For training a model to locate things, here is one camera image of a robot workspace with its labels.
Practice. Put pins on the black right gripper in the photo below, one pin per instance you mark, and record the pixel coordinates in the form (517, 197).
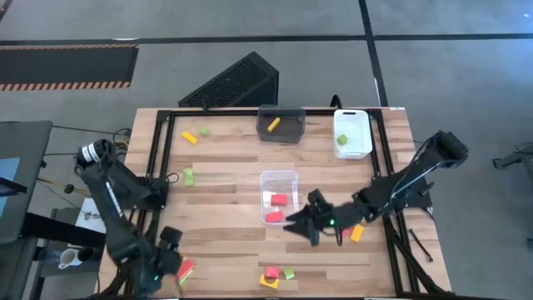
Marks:
(325, 216)

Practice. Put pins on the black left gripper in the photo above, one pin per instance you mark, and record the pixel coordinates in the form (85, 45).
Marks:
(168, 260)

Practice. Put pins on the yellow arch block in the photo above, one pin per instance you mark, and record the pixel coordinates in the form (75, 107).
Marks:
(266, 282)

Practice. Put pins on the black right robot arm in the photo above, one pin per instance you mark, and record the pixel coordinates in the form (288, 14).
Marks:
(399, 183)

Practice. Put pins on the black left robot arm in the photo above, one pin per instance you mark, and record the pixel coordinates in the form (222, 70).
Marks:
(112, 200)

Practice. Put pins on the clear plastic bin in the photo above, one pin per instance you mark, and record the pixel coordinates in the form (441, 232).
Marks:
(280, 187)

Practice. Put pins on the black cup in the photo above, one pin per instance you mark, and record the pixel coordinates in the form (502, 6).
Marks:
(86, 254)

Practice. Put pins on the white paper sheet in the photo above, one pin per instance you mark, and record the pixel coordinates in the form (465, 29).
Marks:
(89, 216)

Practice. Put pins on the white mug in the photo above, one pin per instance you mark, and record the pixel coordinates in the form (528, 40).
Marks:
(70, 257)

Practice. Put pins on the dark grey plastic bin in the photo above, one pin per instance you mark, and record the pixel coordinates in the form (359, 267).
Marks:
(281, 125)

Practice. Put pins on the white plastic bin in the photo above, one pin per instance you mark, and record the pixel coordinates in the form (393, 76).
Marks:
(352, 133)

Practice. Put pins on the thin black tool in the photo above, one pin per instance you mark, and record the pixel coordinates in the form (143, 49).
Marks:
(419, 245)

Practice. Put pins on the black side cart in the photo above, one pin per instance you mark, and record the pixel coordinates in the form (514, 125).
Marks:
(50, 227)

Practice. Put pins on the black perforated box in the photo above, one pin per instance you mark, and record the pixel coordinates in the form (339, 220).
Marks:
(237, 81)

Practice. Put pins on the grey desk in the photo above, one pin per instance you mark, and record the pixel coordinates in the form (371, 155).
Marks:
(29, 141)

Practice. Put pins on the black hazard-striped floor mat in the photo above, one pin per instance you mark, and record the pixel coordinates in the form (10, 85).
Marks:
(62, 64)

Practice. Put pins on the black chair base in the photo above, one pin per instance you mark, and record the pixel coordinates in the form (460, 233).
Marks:
(520, 160)

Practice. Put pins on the black aluminium table frame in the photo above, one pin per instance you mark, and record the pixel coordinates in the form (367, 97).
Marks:
(229, 112)

